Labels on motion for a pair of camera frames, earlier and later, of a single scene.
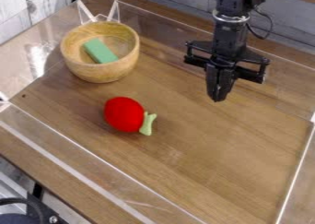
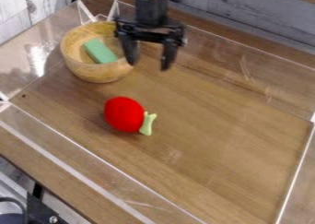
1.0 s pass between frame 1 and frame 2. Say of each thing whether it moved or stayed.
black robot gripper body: moved
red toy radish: stayed
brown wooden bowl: stayed
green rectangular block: stayed
